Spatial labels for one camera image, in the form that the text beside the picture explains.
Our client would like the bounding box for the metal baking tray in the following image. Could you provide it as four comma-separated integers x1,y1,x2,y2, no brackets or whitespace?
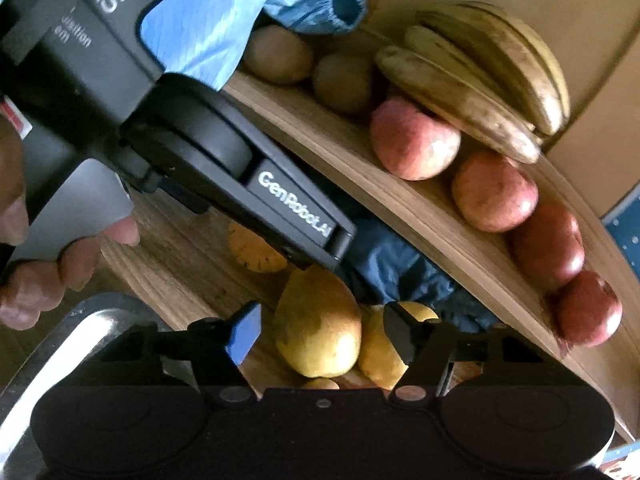
1,292,198,479

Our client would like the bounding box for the person's left hand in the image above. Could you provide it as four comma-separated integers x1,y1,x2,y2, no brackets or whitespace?
0,114,141,332

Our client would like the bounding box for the brown kiwi on shelf left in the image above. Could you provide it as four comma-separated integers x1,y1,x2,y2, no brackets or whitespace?
243,25,314,84

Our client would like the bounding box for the light blue fabric cover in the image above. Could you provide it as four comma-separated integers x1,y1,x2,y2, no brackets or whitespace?
0,0,289,92

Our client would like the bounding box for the blue star-patterned fabric wardrobe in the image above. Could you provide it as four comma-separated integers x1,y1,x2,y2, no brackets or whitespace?
602,190,640,278

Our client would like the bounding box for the dark blue crumpled cloth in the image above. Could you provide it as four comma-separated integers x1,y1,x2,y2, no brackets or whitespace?
337,218,499,333

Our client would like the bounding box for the pale red apple leftmost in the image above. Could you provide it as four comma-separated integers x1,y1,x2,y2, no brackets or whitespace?
369,96,461,181

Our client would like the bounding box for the small orange mandarin front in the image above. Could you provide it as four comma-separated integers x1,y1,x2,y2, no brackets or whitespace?
300,377,341,390

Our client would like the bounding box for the large yellow lemon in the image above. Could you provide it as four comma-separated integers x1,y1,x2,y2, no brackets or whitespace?
358,304,408,390

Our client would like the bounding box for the yellow-green pear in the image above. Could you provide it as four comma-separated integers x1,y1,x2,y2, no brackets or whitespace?
272,264,362,378

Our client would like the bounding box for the wooden panel board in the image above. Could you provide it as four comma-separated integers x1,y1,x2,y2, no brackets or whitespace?
368,0,639,216

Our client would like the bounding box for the red apple rightmost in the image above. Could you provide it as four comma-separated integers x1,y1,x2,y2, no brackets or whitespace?
547,270,624,348

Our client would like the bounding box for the brown kiwi on shelf right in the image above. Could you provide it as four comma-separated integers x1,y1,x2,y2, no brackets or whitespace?
312,52,372,114

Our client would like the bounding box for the spotted orange-yellow round fruit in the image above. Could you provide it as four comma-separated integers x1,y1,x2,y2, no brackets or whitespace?
228,221,288,274

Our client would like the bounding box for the wooden desk shelf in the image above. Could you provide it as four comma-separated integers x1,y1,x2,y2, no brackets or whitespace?
224,73,639,441

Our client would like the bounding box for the brown kiwi on shelf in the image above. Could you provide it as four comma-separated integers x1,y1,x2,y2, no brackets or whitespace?
312,52,372,114
243,25,314,84

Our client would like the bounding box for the bunch of ripe bananas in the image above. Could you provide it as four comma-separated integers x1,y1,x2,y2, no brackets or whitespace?
374,1,570,165

